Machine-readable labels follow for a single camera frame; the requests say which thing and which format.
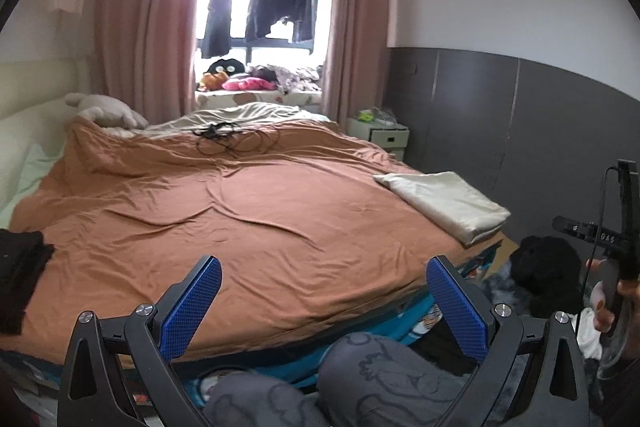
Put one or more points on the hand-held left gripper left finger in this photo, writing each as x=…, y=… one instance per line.
x=200, y=289

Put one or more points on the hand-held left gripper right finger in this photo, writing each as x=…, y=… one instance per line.
x=452, y=292

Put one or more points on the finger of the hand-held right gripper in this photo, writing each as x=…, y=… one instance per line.
x=565, y=224

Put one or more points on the cream jacket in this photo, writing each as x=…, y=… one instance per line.
x=445, y=202

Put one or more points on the black folded clothes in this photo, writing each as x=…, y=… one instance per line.
x=22, y=272

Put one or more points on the pile of patterned clothes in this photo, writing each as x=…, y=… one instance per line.
x=295, y=77

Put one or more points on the person's right hand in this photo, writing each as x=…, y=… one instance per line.
x=631, y=294

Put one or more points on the black fluffy item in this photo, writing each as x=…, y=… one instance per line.
x=545, y=267

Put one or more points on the orange-brown blanket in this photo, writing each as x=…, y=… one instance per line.
x=225, y=207

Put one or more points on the person's right leg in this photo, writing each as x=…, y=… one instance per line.
x=390, y=372

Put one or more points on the person's leg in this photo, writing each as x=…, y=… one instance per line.
x=390, y=372
x=260, y=402

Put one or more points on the person's left leg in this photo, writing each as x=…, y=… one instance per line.
x=260, y=402

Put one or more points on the white nightstand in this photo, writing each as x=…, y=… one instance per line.
x=382, y=137

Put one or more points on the green item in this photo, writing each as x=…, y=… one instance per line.
x=365, y=117

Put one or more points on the white plush toy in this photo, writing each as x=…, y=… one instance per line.
x=105, y=109

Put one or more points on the light green pillow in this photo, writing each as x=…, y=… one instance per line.
x=35, y=167

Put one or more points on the orange plush toy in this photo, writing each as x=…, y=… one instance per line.
x=212, y=81

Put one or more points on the pink plush toy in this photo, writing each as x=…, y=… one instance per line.
x=247, y=84

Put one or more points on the black plush toy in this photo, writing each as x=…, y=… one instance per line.
x=226, y=67

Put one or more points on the cream padded headboard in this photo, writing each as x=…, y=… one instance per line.
x=30, y=87

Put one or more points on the pink curtain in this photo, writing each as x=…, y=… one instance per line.
x=355, y=32
x=150, y=22

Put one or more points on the dark hanging long coat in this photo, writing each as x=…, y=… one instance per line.
x=217, y=17

